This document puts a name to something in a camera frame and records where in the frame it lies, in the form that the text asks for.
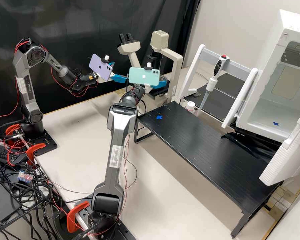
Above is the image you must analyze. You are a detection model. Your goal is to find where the small circuit board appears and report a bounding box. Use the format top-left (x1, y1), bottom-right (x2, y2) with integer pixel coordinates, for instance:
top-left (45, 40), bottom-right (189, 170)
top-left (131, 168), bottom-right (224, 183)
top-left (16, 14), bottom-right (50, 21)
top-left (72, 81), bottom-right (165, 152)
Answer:
top-left (17, 170), bottom-right (33, 182)

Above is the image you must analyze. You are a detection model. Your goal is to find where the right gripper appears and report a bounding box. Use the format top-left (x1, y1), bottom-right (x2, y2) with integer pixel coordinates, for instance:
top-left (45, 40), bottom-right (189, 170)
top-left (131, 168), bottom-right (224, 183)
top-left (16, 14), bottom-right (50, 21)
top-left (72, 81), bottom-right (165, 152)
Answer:
top-left (143, 79), bottom-right (169, 92)

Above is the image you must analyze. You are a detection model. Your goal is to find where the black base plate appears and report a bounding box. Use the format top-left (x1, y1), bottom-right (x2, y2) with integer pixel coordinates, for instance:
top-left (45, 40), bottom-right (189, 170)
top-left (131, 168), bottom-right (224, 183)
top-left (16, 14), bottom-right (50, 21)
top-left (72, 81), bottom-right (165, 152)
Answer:
top-left (24, 130), bottom-right (58, 157)
top-left (75, 207), bottom-right (137, 240)

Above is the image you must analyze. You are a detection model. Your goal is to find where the black power adapter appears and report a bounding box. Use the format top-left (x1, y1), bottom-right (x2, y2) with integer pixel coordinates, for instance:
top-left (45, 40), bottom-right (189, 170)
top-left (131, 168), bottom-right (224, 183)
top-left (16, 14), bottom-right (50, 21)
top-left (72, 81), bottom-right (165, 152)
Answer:
top-left (0, 143), bottom-right (28, 166)

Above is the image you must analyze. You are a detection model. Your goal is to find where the long black platform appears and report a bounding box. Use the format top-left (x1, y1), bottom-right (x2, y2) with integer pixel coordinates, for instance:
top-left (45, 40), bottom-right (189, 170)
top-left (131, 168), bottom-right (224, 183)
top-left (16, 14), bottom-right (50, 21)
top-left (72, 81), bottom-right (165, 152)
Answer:
top-left (134, 101), bottom-right (282, 238)

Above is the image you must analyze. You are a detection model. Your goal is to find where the white incubator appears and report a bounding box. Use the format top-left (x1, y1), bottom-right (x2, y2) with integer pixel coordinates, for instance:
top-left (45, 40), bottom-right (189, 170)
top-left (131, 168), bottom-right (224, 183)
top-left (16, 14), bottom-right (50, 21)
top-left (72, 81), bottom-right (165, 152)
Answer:
top-left (236, 9), bottom-right (300, 143)

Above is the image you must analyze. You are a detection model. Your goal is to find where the flat black box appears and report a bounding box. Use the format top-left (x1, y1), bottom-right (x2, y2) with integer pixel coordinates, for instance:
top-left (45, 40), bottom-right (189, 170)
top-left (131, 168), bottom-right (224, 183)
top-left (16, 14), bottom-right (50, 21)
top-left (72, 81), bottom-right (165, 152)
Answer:
top-left (0, 184), bottom-right (22, 223)

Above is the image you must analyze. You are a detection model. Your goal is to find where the white pipette stand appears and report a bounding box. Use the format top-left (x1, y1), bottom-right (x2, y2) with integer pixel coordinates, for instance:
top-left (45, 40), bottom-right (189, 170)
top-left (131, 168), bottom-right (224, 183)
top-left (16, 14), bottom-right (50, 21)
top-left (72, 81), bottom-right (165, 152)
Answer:
top-left (177, 44), bottom-right (259, 129)

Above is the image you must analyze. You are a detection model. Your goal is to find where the right wrist camera phone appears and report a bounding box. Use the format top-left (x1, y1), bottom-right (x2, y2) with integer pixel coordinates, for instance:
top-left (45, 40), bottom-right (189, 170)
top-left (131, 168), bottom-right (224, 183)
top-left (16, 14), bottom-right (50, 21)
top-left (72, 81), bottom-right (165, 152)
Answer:
top-left (128, 62), bottom-right (161, 87)

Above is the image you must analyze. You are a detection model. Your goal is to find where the pipette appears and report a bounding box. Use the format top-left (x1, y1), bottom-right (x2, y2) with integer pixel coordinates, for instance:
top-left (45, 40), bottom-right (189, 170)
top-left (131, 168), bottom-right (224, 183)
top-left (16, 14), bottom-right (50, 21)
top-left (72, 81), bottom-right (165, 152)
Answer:
top-left (197, 54), bottom-right (230, 117)

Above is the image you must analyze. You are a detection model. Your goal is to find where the red clamp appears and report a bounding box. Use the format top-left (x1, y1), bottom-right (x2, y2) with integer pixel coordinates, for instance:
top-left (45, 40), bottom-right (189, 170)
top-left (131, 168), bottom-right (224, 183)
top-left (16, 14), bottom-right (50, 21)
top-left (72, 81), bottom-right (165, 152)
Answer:
top-left (25, 143), bottom-right (47, 165)
top-left (66, 201), bottom-right (91, 233)
top-left (5, 124), bottom-right (22, 143)

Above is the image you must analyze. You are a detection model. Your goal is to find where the cream microscope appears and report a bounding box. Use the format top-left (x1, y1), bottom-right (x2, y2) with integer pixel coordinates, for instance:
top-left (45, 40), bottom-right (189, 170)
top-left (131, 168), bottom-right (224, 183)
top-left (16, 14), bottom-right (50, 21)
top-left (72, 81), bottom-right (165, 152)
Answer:
top-left (117, 30), bottom-right (184, 105)

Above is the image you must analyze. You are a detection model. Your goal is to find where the wrist camera phone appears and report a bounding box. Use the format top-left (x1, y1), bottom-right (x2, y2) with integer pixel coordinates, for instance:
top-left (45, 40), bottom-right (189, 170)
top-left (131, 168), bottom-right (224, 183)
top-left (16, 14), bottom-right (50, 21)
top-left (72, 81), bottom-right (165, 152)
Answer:
top-left (89, 54), bottom-right (115, 82)
top-left (128, 62), bottom-right (161, 87)

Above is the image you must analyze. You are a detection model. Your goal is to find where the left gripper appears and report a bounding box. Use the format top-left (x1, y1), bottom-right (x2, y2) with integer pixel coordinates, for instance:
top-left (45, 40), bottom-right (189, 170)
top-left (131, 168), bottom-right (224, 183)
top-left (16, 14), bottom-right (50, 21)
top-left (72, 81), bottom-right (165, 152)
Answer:
top-left (107, 62), bottom-right (129, 83)

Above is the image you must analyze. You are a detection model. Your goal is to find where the incubator door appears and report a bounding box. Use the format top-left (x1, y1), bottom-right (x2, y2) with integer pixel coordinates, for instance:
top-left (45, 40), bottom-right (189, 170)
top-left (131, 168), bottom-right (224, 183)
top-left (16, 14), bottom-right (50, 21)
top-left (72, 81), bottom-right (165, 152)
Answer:
top-left (259, 102), bottom-right (300, 187)

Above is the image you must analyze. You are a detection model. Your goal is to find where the left wrist camera phone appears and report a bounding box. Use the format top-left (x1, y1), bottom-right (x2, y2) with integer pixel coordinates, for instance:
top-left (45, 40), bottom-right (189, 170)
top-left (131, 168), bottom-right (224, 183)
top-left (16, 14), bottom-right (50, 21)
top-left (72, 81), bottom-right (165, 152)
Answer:
top-left (89, 54), bottom-right (115, 82)

